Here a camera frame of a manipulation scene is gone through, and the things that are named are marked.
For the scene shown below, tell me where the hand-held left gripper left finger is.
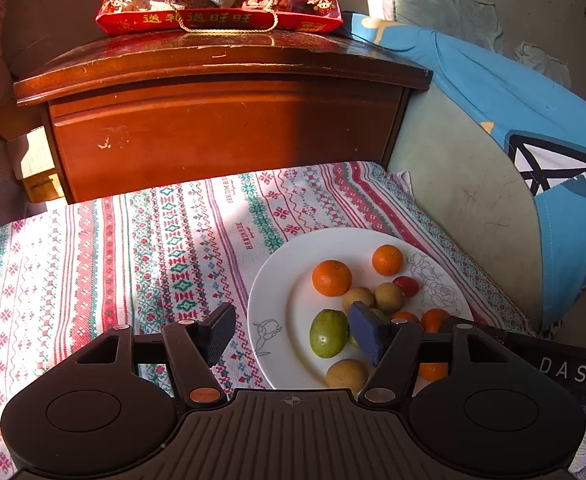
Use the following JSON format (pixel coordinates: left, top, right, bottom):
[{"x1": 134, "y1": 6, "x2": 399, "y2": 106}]
[{"x1": 75, "y1": 301, "x2": 237, "y2": 408}]

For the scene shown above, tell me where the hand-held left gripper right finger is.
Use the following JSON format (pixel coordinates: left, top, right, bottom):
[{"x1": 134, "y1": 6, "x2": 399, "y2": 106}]
[{"x1": 348, "y1": 301, "x2": 511, "y2": 406}]

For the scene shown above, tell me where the brown kiwi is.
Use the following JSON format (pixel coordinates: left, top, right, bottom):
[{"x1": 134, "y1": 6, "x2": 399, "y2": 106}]
[
  {"x1": 343, "y1": 286, "x2": 375, "y2": 313},
  {"x1": 374, "y1": 282, "x2": 406, "y2": 314},
  {"x1": 326, "y1": 358, "x2": 368, "y2": 391}
]

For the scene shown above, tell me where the red cherry tomato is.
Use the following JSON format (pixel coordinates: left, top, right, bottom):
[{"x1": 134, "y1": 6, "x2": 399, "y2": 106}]
[{"x1": 393, "y1": 276, "x2": 420, "y2": 298}]

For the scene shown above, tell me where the orange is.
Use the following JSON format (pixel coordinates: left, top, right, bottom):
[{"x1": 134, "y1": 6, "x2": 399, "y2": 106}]
[
  {"x1": 313, "y1": 260, "x2": 352, "y2": 297},
  {"x1": 372, "y1": 244, "x2": 404, "y2": 277},
  {"x1": 418, "y1": 362, "x2": 448, "y2": 382}
]

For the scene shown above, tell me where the white plate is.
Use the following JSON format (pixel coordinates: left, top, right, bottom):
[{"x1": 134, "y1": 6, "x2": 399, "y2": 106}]
[{"x1": 247, "y1": 227, "x2": 475, "y2": 392}]

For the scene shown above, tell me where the patterned tablecloth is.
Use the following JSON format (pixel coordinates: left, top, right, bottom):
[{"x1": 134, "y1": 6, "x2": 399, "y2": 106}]
[{"x1": 0, "y1": 160, "x2": 544, "y2": 466}]

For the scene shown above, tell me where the wooden nightstand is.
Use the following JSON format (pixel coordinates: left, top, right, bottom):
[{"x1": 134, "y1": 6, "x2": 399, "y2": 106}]
[{"x1": 13, "y1": 30, "x2": 434, "y2": 205}]

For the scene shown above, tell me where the light cardboard box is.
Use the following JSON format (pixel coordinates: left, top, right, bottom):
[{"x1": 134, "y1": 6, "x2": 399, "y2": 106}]
[{"x1": 20, "y1": 127, "x2": 66, "y2": 203}]

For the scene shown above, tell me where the blue printed pillow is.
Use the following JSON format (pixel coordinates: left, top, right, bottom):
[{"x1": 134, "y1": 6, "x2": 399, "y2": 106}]
[{"x1": 348, "y1": 12, "x2": 586, "y2": 336}]

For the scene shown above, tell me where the grey green pillow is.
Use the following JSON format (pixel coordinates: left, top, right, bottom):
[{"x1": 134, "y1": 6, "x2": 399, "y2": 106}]
[{"x1": 383, "y1": 0, "x2": 574, "y2": 86}]

